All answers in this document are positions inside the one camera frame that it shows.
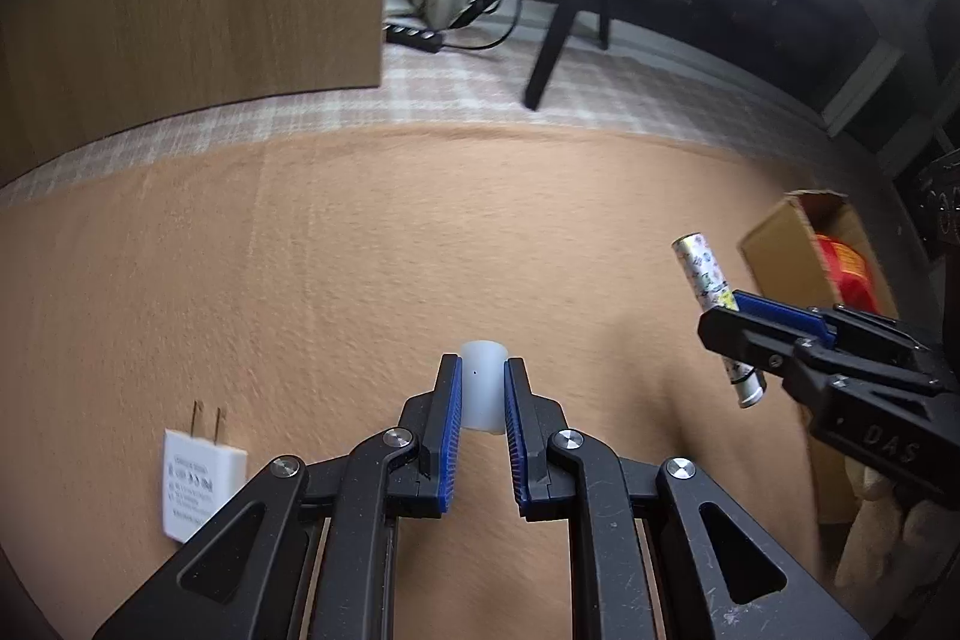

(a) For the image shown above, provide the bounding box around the white plastic cup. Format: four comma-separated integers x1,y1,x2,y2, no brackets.
459,339,508,435

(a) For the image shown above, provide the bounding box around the white power adapter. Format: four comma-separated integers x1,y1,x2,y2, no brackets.
161,399,247,544

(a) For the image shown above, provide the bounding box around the patterned white tube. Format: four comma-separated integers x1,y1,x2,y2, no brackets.
672,234,766,409

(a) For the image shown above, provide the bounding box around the black power strip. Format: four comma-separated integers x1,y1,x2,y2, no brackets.
384,23,444,53

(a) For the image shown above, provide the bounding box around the cardboard box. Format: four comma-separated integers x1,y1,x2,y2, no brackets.
739,190,898,525

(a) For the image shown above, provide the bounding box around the red snack bag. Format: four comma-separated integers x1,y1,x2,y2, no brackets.
817,234,880,315

